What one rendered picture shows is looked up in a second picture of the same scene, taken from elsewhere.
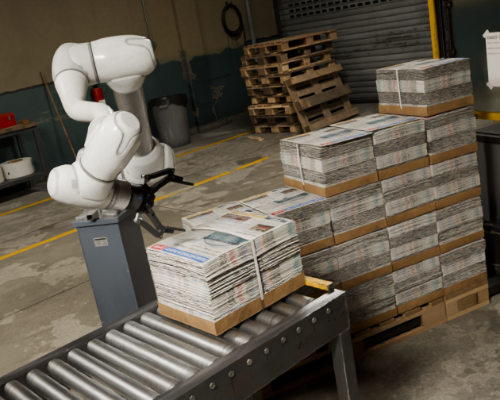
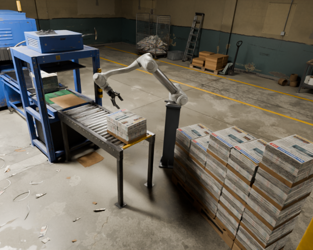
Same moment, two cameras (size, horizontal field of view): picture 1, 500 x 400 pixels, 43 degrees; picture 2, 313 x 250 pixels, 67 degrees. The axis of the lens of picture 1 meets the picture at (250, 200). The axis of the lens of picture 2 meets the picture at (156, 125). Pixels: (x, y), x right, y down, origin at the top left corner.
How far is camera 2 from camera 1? 3.00 m
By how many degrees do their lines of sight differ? 75
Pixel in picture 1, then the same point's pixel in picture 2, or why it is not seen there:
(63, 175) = not seen: hidden behind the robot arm
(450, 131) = (268, 185)
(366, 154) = (226, 153)
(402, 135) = (243, 161)
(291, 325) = (105, 142)
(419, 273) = (227, 218)
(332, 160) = (213, 142)
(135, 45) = (144, 61)
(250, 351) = (96, 137)
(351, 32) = not seen: outside the picture
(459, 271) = (245, 242)
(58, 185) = not seen: hidden behind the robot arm
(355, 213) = (214, 168)
